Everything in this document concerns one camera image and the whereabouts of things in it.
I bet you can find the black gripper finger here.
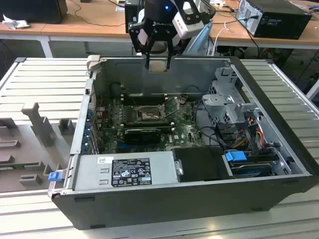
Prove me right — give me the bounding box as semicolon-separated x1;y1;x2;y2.
128;21;157;70
165;29;175;72

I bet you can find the silver CPU plate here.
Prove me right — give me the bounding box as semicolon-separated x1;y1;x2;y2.
149;61;167;73

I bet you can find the metal socket cover frame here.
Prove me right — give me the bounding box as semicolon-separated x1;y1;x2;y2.
161;96;181;119

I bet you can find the black RAM slot row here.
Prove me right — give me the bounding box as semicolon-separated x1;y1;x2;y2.
121;92;167;106
123;120;174;132

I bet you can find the CPU socket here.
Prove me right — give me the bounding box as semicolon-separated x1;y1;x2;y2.
134;106;167;122

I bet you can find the small black computer tower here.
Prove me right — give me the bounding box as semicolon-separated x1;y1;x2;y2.
124;1;146;34

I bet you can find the pale blue teach pendant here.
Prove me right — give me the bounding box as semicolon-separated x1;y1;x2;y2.
186;22;214;57

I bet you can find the silver metal drive cage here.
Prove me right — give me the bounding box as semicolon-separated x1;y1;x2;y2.
201;66;265;125

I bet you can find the green motherboard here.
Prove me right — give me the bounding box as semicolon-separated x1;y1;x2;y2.
96;96;207;154

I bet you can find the black graphics card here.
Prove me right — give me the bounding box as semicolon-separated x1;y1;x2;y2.
124;128;161;144

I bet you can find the large black box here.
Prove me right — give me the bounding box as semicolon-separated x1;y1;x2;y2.
0;0;68;25

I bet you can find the black desktop computer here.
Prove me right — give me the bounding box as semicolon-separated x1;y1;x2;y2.
235;0;313;40

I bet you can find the crumpled white paper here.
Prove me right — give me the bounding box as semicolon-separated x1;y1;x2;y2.
1;13;31;30

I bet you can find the hard disk in blue carrier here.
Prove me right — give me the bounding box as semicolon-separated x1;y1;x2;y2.
224;150;274;179

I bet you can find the grey power supply unit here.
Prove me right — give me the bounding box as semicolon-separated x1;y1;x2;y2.
73;150;179;191

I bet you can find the grey parts rack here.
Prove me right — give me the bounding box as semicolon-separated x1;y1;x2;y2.
0;102;78;194

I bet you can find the black open PC case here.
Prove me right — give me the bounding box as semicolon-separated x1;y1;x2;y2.
47;55;319;231

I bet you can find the green RAM stick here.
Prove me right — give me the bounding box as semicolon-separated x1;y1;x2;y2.
0;163;25;170

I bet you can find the white cable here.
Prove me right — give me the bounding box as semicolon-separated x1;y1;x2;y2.
211;21;230;56

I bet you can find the grey case latch handle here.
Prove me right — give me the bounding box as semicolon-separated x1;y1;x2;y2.
86;55;101;72

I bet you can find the wooden desk with white frame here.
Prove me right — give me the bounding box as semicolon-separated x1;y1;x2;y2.
0;0;140;59
209;0;319;50

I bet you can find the orange yellow wire bundle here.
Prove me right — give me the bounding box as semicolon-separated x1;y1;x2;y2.
234;129;265;150

